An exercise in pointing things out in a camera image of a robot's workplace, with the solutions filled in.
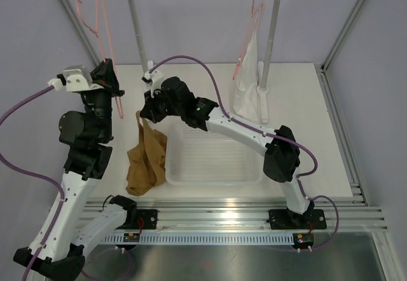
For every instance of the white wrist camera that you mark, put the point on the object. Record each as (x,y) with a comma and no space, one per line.
(153,81)
(74,79)

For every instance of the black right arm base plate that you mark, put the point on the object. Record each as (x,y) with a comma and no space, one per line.
(284,219)

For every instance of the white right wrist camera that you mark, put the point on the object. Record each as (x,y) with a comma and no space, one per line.
(153,81)

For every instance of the aluminium mounting rail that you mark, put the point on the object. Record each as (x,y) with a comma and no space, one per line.
(251,214)

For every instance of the white slotted cable duct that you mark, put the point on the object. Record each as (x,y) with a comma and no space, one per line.
(199,239)

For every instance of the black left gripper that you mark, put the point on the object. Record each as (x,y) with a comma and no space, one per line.
(104,75)

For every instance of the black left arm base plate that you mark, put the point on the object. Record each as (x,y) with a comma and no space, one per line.
(146,219)

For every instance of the white and silver clothes rack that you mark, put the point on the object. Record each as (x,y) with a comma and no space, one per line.
(263,66)

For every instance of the tan tank top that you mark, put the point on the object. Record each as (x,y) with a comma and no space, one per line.
(147,159)

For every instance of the white perforated plastic basket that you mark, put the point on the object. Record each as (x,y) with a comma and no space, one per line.
(198,158)

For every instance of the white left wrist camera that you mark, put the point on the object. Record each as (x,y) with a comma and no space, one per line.
(74,79)

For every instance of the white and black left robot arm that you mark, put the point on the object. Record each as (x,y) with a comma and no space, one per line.
(59,251)

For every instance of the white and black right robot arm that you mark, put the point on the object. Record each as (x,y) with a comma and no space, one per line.
(281,153)

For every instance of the white tank top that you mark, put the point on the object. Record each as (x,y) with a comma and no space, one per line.
(245,97)

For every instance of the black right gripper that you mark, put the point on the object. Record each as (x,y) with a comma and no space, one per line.
(150,110)

